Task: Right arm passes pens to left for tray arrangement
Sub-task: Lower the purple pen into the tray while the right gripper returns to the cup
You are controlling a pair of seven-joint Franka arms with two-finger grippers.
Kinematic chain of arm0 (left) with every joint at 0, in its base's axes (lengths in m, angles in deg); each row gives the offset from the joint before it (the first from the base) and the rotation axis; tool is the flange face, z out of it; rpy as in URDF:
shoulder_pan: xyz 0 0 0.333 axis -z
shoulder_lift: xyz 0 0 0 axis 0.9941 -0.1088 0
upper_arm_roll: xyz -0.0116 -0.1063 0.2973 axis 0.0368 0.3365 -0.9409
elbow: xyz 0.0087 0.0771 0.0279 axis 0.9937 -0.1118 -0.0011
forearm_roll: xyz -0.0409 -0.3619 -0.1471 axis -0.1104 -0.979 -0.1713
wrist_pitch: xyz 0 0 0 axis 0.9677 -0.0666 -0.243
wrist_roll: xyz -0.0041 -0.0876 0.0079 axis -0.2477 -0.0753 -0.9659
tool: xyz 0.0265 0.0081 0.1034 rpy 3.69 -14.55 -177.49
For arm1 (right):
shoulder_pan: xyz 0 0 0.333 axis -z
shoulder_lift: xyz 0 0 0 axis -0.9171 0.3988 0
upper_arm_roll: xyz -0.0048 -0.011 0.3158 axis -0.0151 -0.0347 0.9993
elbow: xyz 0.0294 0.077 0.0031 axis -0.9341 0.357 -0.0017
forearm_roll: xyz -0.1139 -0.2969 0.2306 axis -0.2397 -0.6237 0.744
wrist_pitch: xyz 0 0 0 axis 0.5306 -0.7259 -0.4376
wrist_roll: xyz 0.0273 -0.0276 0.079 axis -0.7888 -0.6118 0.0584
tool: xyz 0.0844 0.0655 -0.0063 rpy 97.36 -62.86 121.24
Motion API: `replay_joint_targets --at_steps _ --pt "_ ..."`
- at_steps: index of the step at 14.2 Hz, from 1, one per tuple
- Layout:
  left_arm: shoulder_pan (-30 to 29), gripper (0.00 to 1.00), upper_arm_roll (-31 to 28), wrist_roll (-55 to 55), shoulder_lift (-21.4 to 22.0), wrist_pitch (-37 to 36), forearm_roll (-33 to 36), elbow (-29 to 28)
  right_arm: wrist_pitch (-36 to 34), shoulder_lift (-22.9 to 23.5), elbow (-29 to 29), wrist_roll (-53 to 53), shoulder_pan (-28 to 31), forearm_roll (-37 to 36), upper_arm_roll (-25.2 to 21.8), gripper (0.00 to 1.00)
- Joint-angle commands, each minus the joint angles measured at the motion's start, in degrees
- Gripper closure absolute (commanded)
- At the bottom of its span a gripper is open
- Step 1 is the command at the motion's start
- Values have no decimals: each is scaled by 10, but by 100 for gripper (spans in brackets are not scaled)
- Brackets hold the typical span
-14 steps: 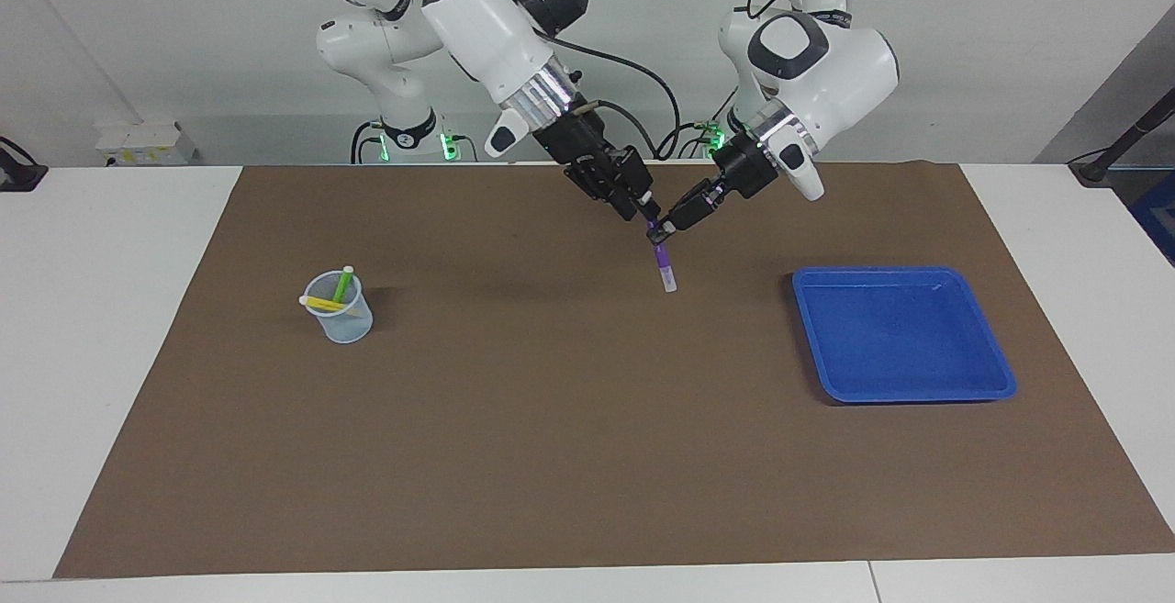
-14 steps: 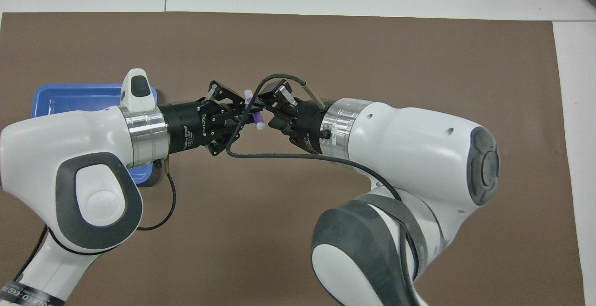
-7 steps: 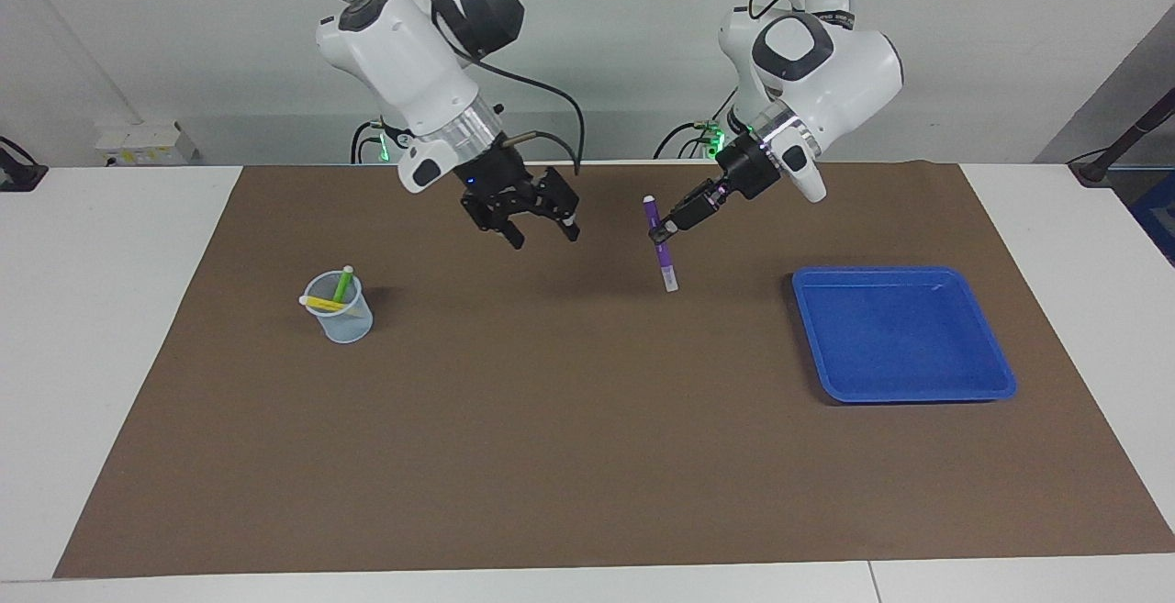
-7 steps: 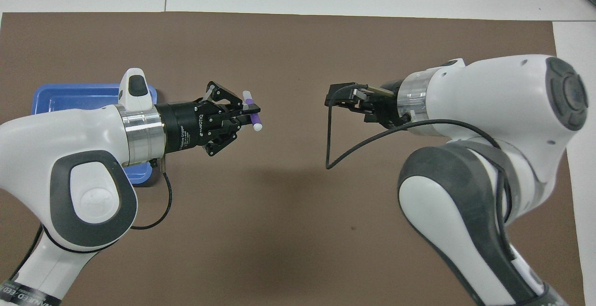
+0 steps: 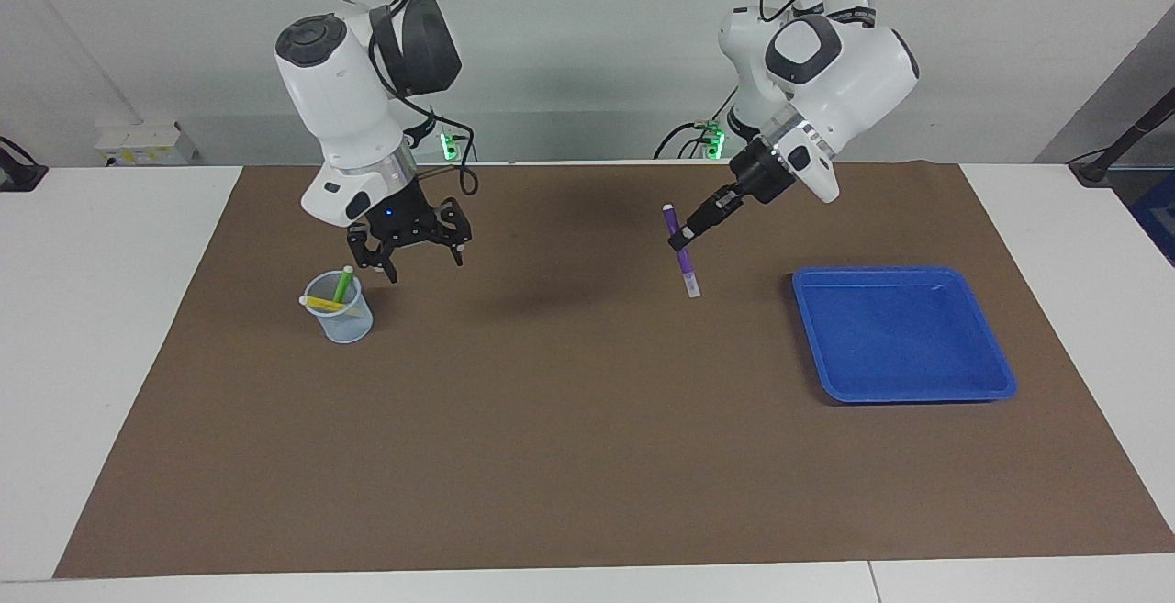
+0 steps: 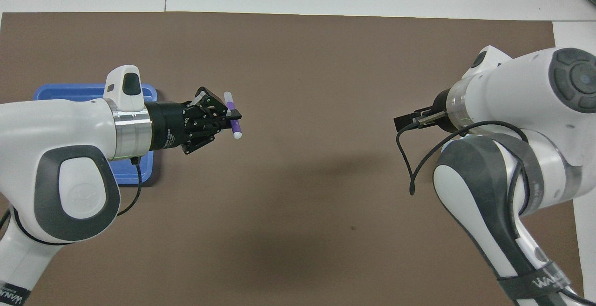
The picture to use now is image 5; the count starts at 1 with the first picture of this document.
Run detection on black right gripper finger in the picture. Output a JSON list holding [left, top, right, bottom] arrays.
[[347, 231, 400, 285], [439, 197, 474, 267]]

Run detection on purple marker pen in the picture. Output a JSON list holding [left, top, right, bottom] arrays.
[[662, 204, 702, 299]]

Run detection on blue plastic tray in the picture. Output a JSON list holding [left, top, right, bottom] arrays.
[[791, 265, 1018, 404]]

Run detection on translucent plastic cup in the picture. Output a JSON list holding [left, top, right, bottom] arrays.
[[300, 270, 375, 344]]

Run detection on brown table mat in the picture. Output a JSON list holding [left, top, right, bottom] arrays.
[[53, 162, 1175, 578]]

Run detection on black stand pole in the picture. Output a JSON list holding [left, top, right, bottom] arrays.
[[1068, 89, 1175, 187]]

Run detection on black table clamp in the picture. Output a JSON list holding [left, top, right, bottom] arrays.
[[0, 137, 49, 193]]

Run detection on blue crate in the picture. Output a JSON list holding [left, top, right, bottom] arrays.
[[1131, 172, 1175, 266]]

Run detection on black left arm base cables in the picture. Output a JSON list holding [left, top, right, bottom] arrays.
[[654, 89, 737, 161]]

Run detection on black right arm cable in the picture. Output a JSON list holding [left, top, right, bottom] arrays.
[[367, 6, 480, 197]]

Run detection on white wall power box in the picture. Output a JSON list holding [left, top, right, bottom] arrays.
[[95, 121, 198, 168]]

